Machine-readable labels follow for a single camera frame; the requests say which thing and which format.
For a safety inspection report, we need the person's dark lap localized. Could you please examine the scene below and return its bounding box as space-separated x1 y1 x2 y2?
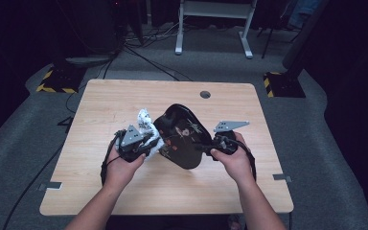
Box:
106 214 231 230

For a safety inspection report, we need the person's right hand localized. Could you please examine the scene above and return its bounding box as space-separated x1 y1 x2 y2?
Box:
210 132 253 186

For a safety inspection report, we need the black tripod stand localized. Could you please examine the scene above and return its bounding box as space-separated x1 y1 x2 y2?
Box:
257 25 301 60

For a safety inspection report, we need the black equipment cabinet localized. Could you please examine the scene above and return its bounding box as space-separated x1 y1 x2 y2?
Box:
61 0 124 60

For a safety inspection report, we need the blue cloth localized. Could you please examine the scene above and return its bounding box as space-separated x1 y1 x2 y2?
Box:
288 0 324 30

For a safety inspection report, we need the dark slanted stand pole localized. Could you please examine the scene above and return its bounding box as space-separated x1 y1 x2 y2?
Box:
281 0 332 78

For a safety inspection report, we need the grey metal table bracket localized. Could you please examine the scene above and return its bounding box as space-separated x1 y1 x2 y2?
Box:
272 173 292 184
37 180 63 192

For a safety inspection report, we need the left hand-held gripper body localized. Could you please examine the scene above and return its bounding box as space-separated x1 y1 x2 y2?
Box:
116 125 150 163

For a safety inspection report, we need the hand-held gripper cable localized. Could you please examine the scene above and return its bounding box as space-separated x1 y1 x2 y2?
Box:
233 137 257 183
2 128 126 230

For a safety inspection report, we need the black yellow-striped stand base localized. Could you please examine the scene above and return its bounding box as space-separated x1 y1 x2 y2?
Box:
35 63 87 95
263 71 307 99

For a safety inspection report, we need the black floral lacquer tray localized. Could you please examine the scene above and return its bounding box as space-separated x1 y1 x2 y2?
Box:
152 103 213 171

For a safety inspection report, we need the white black-patterned cloth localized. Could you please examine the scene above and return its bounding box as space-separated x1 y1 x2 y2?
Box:
136 108 166 160

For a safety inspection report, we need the white metal desk frame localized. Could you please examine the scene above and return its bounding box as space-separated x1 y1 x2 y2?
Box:
174 0 258 59

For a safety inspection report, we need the person's left hand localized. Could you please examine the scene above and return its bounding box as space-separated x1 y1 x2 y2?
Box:
103 143 147 192

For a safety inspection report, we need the person's patterned shoe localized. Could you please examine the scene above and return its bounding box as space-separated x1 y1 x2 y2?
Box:
228 214 243 230

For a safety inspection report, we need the bundle of floor cables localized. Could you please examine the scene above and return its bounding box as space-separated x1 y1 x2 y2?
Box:
124 18 181 47

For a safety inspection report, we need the right hand-held gripper cable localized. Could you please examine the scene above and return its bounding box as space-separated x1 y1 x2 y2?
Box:
233 137 257 183

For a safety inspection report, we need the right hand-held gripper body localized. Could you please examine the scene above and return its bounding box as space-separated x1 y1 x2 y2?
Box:
213 120 251 156

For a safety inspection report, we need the thick black floor cable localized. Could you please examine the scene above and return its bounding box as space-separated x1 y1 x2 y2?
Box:
123 46 194 82

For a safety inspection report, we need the left hand-held gripper cable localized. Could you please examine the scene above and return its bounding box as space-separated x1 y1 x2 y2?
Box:
2 128 126 230

